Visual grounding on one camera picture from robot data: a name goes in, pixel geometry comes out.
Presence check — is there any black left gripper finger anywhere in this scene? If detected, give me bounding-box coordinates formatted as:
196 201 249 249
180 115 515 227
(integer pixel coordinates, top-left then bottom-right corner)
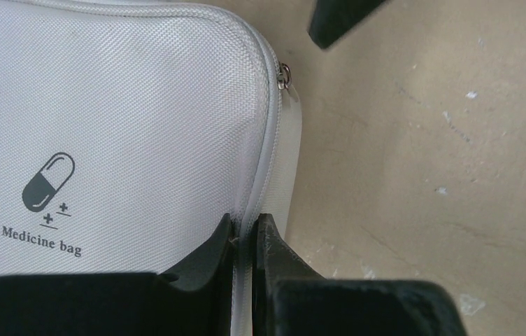
0 214 234 335
308 0 388 50
251 213 467 335

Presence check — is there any grey medicine case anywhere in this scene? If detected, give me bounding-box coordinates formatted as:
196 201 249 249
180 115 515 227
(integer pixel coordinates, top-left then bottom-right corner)
0 1 302 335

